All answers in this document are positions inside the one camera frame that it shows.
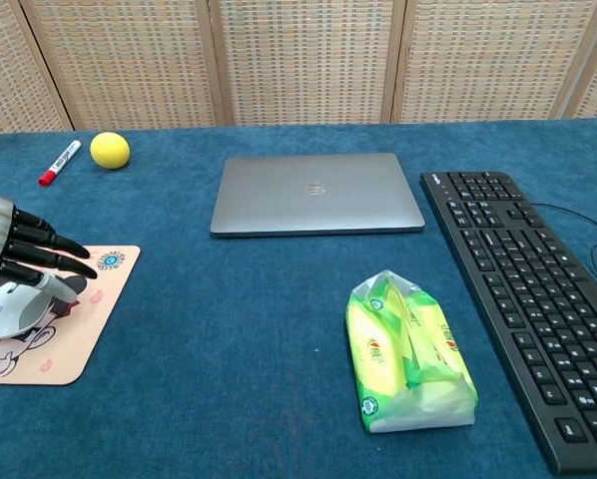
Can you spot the white computer mouse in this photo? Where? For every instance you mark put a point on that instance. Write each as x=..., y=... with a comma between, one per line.
x=16, y=312

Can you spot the green tissue pack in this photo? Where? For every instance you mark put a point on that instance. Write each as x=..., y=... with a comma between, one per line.
x=408, y=359

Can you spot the red and white marker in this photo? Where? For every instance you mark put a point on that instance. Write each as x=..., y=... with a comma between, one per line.
x=59, y=163

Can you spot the yellow foam ball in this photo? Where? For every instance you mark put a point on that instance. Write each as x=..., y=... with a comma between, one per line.
x=110, y=150

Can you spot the woven folding screen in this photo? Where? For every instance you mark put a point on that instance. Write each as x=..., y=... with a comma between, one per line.
x=298, y=60

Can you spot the cartoon girl mouse pad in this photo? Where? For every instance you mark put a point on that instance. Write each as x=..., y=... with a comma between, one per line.
x=64, y=319

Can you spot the blue table cloth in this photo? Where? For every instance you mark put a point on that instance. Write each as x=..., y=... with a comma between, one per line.
x=258, y=309

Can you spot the black computer keyboard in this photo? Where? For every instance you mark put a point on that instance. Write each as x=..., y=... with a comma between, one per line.
x=533, y=309

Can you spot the silver closed laptop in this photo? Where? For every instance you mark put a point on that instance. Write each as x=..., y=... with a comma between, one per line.
x=317, y=195

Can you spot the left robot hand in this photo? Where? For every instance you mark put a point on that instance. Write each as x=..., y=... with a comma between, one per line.
x=9, y=239

